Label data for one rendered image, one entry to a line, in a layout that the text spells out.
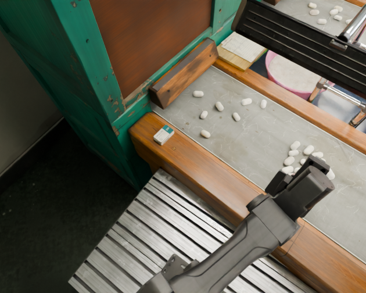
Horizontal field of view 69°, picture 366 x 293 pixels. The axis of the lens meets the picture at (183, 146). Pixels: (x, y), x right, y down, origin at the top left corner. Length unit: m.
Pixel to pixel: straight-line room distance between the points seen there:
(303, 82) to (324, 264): 0.62
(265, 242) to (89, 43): 0.51
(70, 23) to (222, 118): 0.55
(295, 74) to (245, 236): 0.78
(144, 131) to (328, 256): 0.62
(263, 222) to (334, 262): 0.38
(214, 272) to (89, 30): 0.50
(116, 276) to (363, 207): 0.72
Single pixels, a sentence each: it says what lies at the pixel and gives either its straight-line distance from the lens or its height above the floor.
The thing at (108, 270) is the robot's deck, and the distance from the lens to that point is 0.86.
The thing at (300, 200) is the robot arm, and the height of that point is 1.04.
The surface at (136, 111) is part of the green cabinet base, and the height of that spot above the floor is 0.80.
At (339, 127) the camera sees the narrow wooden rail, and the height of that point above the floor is 0.76.
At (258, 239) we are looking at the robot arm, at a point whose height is 1.06.
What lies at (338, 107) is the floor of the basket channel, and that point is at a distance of 1.16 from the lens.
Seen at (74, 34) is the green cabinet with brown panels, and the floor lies 1.15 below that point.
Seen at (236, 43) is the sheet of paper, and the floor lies 0.78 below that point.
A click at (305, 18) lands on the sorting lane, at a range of 1.37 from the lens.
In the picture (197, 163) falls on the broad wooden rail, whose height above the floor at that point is 0.76.
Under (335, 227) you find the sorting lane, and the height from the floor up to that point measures 0.74.
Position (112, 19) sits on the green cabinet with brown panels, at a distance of 0.67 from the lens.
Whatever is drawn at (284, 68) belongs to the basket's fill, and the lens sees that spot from 1.12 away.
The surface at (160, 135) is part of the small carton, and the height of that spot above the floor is 0.79.
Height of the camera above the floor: 1.50
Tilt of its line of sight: 62 degrees down
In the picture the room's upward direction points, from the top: 3 degrees counter-clockwise
